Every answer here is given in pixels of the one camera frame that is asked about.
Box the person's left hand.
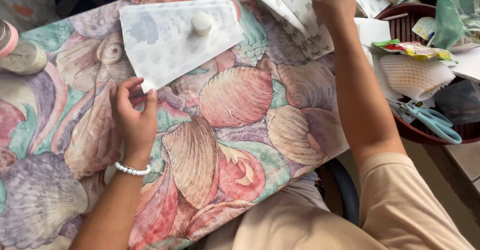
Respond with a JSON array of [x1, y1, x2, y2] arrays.
[[109, 77, 159, 165]]

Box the person's right hand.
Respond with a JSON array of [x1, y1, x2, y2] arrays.
[[308, 0, 357, 31]]

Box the printed white paper sheet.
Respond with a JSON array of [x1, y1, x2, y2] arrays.
[[262, 0, 335, 51]]

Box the white paper bag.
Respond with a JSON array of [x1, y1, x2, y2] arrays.
[[119, 0, 245, 94]]

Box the plain white paper sheet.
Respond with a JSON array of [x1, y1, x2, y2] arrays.
[[353, 17, 392, 49]]

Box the pile of printed paper sheets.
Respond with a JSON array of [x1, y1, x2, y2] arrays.
[[244, 0, 392, 61]]

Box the seashell print tablecloth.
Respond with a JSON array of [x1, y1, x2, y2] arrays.
[[0, 0, 350, 250]]

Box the small white card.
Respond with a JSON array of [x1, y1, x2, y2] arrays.
[[411, 16, 437, 41]]

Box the colourful snack wrapper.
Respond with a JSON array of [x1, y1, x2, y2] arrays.
[[372, 39, 459, 64]]

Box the white foam fruit net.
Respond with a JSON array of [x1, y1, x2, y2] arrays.
[[378, 54, 456, 101]]

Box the green plastic bag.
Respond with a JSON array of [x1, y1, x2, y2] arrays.
[[433, 0, 480, 51]]

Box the small white round cap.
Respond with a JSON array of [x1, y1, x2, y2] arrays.
[[191, 12, 213, 36]]

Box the glass jar with pink lid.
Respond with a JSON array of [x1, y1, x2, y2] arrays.
[[0, 19, 48, 75]]

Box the maroon plastic basket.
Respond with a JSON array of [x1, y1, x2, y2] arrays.
[[374, 3, 480, 146]]

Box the light blue scissors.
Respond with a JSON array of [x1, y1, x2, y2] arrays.
[[388, 99, 463, 145]]

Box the dark clear plastic bag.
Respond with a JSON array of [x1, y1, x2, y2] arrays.
[[434, 79, 480, 126]]

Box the white cloth with orange print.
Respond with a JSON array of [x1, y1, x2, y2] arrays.
[[0, 0, 61, 33]]

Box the black chair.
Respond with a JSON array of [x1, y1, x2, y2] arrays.
[[315, 157, 361, 227]]

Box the person's beige shirt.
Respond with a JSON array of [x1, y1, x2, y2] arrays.
[[185, 152, 476, 250]]

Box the white bead bracelet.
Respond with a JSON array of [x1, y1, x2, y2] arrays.
[[114, 161, 152, 176]]

